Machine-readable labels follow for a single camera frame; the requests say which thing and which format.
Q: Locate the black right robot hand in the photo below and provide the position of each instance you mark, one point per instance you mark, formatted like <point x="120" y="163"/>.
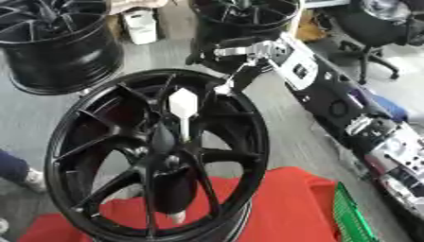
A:
<point x="249" y="75"/>

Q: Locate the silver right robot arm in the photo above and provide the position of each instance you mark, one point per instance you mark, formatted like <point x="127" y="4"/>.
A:
<point x="325" y="91"/>

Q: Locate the black wheel rim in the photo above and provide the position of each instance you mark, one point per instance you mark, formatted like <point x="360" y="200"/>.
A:
<point x="243" y="19"/>
<point x="60" y="60"/>

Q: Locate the white pin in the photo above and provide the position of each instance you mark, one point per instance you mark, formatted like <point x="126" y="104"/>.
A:
<point x="183" y="102"/>

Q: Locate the black spoked wheel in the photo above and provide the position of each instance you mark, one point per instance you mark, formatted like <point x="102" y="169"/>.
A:
<point x="247" y="148"/>

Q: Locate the brown cardboard box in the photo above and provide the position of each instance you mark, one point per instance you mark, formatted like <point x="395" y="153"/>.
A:
<point x="310" y="31"/>

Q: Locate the white box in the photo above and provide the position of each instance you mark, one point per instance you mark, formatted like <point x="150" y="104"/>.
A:
<point x="141" y="26"/>

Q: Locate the black office chair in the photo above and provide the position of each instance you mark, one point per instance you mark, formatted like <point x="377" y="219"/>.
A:
<point x="367" y="28"/>

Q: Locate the green plastic basket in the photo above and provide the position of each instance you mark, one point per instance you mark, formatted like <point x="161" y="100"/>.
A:
<point x="349" y="217"/>

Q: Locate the person's leg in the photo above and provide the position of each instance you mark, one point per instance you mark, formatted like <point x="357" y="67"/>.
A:
<point x="14" y="168"/>

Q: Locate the person's foot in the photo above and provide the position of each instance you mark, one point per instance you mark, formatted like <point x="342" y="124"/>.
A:
<point x="2" y="225"/>

